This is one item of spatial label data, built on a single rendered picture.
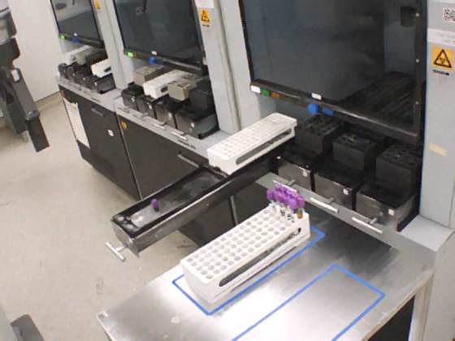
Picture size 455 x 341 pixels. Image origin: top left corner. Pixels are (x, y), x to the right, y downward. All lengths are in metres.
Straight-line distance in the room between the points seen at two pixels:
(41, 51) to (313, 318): 4.19
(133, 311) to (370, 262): 0.52
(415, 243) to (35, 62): 4.11
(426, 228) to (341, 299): 0.40
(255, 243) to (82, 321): 1.38
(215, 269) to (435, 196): 0.60
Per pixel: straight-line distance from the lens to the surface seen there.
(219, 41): 1.64
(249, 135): 1.51
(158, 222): 1.32
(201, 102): 1.85
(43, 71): 4.86
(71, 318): 2.34
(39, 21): 4.79
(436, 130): 1.18
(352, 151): 1.36
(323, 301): 1.01
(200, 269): 1.04
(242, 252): 1.05
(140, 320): 1.05
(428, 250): 1.26
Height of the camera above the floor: 1.57
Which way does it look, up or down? 31 degrees down
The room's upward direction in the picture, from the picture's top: 11 degrees counter-clockwise
